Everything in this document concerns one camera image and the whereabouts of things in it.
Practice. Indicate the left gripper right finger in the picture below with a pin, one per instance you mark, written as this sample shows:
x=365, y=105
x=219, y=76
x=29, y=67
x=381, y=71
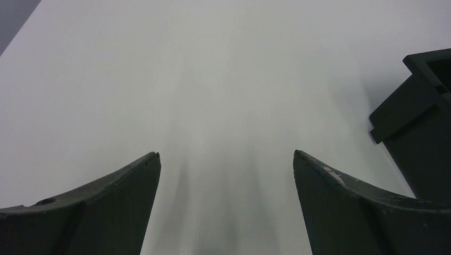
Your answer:
x=345, y=215

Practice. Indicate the black plastic bin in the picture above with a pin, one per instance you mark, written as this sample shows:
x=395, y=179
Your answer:
x=413, y=123

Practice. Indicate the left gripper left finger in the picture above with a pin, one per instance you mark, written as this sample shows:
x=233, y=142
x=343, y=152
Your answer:
x=109, y=215

